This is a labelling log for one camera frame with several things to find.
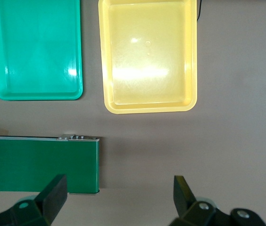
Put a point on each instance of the yellow plastic tray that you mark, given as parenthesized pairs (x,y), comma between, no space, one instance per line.
(147,58)

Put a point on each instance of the green conveyor belt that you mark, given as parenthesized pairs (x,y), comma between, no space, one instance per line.
(41,164)

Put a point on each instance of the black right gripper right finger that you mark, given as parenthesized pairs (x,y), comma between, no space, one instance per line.
(187,207)

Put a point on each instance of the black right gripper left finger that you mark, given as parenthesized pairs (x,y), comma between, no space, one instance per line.
(48,200)

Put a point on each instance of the green plastic tray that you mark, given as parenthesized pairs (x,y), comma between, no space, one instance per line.
(36,47)

